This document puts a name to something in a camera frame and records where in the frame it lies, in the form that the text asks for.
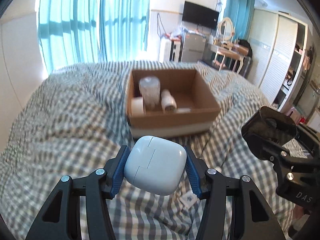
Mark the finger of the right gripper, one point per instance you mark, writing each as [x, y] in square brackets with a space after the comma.
[305, 136]
[265, 141]

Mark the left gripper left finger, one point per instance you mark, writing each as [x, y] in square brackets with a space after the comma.
[60, 215]

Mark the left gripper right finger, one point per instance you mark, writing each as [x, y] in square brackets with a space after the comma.
[252, 217]

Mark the black pouch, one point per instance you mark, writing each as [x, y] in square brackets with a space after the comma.
[269, 124]

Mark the white earbuds case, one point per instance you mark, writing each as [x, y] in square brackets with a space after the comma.
[155, 165]

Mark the white tape roll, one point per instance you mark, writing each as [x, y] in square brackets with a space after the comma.
[137, 106]

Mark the clear floss pick jar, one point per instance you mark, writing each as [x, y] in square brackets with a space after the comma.
[149, 88]

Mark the blue tissue pack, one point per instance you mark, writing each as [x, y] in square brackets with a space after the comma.
[183, 110]

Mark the person's right hand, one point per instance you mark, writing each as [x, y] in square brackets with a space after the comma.
[300, 216]

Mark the checkered bed duvet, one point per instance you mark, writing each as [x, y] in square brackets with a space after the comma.
[75, 121]

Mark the white louvered wardrobe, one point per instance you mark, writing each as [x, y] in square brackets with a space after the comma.
[278, 42]

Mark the wooden chair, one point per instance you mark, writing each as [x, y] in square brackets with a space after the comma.
[238, 58]

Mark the white dressing table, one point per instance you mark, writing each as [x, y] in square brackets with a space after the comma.
[234, 47]

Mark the black bench stool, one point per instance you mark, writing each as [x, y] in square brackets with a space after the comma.
[213, 64]

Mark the black bag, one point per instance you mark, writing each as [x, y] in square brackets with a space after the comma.
[246, 44]

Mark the open cardboard box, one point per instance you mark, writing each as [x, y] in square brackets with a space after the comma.
[189, 90]

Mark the oval vanity mirror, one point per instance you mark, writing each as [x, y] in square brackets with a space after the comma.
[225, 29]

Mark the silver mini fridge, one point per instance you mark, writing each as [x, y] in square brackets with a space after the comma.
[193, 45]

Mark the white suitcase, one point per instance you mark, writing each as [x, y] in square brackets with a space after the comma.
[169, 50]

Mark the right teal curtain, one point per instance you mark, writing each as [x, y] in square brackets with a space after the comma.
[241, 14]

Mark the teal curtain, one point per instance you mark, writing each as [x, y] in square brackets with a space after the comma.
[123, 29]
[241, 14]
[67, 31]

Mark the left teal curtain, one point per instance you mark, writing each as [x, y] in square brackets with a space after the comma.
[67, 31]

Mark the middle teal curtain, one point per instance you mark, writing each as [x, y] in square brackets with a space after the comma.
[123, 29]

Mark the black wall television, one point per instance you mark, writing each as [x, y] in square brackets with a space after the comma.
[200, 15]

